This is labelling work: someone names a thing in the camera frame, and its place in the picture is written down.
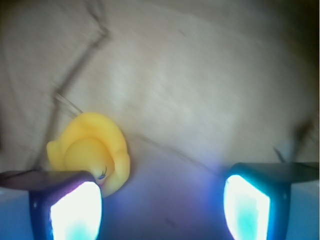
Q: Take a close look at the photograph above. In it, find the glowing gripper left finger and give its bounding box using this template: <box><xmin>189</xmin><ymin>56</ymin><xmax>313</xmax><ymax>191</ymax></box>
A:
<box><xmin>0</xmin><ymin>170</ymin><xmax>103</xmax><ymax>240</ymax></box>

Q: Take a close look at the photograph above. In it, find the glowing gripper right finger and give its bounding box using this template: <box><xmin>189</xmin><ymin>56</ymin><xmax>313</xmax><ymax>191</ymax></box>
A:
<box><xmin>223</xmin><ymin>162</ymin><xmax>320</xmax><ymax>240</ymax></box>

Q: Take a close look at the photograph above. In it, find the yellow rubber duck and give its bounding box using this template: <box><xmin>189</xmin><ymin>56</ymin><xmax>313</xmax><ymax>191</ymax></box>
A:
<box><xmin>46</xmin><ymin>112</ymin><xmax>131</xmax><ymax>197</ymax></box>

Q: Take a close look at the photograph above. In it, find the brown paper bag bin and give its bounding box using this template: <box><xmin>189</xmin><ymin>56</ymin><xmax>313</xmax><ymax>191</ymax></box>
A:
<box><xmin>0</xmin><ymin>0</ymin><xmax>320</xmax><ymax>240</ymax></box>

